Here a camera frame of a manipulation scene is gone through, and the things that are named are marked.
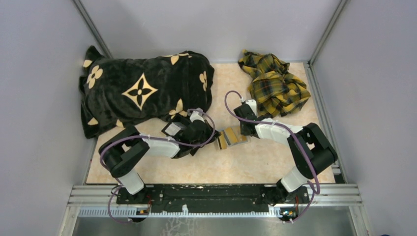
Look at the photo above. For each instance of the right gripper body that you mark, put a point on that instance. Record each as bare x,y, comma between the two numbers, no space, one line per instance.
242,130

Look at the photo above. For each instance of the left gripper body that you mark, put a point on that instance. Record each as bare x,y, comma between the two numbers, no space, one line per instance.
207,135

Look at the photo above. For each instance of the yellow plaid cloth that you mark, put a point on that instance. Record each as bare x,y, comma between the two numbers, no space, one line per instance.
276,91

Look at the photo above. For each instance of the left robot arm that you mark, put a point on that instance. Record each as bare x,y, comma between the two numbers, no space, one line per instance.
123,152

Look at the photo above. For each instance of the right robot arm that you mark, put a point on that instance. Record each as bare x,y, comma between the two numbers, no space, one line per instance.
311,150

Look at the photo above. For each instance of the white card stack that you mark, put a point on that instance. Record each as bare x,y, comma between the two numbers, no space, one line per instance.
171,129

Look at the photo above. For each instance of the black rectangular box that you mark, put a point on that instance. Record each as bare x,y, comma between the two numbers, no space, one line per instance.
185,135

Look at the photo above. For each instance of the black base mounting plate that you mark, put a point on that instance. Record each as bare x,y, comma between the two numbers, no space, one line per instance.
223,198

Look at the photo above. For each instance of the black floral plush blanket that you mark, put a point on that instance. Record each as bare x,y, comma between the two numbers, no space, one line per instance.
123,92

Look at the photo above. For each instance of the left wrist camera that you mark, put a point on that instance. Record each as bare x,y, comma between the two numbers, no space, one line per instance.
196,116

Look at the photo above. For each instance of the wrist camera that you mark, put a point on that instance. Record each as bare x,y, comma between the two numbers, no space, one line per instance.
253,106
196,116

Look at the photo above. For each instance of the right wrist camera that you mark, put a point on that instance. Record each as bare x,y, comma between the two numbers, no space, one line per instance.
253,106

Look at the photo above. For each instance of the white cable duct strip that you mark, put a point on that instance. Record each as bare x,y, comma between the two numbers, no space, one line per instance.
132,212

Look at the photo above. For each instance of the aluminium front rail frame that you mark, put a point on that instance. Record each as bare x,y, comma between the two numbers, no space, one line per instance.
331,195

